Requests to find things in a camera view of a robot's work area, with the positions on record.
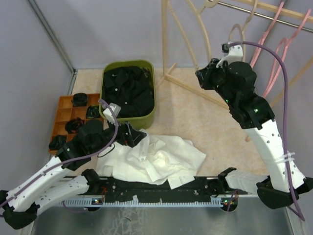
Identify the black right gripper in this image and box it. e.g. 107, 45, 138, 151
195, 58, 235, 106

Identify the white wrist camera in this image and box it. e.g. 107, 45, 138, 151
103, 103, 121, 124
216, 44, 244, 68

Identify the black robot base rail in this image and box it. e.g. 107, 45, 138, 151
84, 177, 230, 203

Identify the beige wooden hanger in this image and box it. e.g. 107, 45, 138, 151
228, 0, 259, 42
162, 0, 218, 70

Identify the black rolled belt front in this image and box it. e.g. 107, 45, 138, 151
48, 135, 67, 150

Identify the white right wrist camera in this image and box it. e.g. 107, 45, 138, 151
216, 44, 244, 68

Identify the cream white garment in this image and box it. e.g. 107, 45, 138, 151
96, 135, 206, 189

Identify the metal hanging rod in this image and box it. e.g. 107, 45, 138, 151
218, 0, 313, 33

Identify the black rolled belt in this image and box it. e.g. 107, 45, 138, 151
48, 135, 67, 150
65, 117, 85, 134

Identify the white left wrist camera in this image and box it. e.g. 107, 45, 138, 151
103, 103, 121, 124

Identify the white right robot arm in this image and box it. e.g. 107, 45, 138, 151
195, 58, 313, 209

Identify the green plastic basket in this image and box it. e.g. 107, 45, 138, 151
100, 60, 157, 129

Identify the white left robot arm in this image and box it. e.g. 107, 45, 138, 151
0, 120, 147, 230

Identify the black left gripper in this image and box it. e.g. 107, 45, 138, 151
89, 116, 146, 154

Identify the pink hanger with plaid shirt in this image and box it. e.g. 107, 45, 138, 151
250, 0, 285, 68

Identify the orange compartment tray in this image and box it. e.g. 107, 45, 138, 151
48, 94, 104, 155

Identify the pink plastic hanger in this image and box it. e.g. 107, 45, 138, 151
262, 1, 312, 98

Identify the black garment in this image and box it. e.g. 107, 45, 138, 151
102, 66, 154, 118

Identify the wooden rack frame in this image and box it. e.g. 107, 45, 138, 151
156, 0, 313, 141

